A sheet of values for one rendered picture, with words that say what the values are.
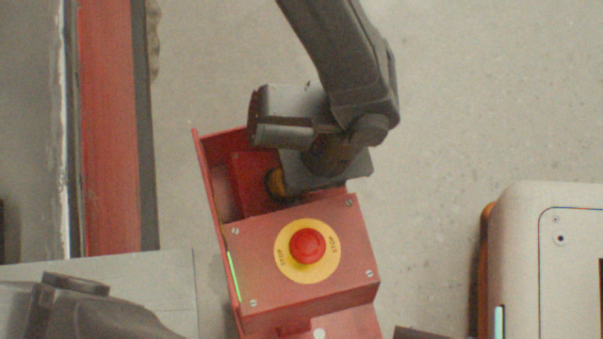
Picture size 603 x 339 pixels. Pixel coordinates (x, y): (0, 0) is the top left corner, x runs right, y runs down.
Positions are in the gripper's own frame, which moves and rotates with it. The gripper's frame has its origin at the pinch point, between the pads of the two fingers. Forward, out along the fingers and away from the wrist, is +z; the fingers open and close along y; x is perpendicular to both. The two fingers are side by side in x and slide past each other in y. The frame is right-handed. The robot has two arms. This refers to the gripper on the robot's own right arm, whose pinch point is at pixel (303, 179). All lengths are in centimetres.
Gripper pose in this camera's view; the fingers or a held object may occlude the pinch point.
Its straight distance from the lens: 120.2
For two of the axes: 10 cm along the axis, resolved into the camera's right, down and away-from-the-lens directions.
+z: -2.5, 3.2, 9.1
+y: -9.4, 1.5, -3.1
